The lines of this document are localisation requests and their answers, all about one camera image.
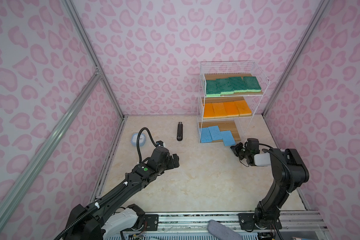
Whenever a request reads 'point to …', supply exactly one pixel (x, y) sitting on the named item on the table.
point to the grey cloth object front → (220, 232)
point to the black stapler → (180, 131)
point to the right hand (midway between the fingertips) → (231, 144)
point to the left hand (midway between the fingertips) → (173, 156)
